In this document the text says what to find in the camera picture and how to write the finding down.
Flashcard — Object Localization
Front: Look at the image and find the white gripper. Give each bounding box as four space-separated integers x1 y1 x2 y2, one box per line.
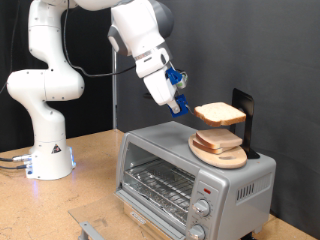
143 67 181 115

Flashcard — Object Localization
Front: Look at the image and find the metal spatula with blue block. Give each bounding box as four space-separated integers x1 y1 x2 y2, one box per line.
143 91 201 118

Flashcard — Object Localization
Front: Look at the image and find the white bread slice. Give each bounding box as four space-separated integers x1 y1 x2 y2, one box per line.
195 128 243 150
193 101 248 128
192 138 231 155

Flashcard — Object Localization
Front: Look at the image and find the glass oven door with handle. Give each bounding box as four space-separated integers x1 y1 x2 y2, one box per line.
68 189 188 240

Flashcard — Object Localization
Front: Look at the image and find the silver toaster oven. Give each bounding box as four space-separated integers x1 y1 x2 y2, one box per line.
115 120 277 240

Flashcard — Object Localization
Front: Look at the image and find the silver oven knob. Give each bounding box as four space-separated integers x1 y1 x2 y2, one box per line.
192 199 211 218
187 224 206 240

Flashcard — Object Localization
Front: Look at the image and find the vertical metal pole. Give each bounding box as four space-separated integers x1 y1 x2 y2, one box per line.
111 49 118 130

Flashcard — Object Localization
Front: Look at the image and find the black metal bookend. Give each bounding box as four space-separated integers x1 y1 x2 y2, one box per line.
229 88 261 160

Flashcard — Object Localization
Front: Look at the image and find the round wooden board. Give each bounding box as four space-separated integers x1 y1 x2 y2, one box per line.
188 133 248 169

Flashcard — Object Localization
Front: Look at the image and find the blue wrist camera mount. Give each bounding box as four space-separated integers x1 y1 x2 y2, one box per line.
165 67 189 89

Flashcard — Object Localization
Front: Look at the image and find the wire oven rack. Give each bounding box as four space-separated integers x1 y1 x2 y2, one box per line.
123 159 196 225

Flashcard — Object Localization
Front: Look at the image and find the black base cable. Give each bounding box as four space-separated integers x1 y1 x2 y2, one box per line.
0 153 33 163
0 163 28 170

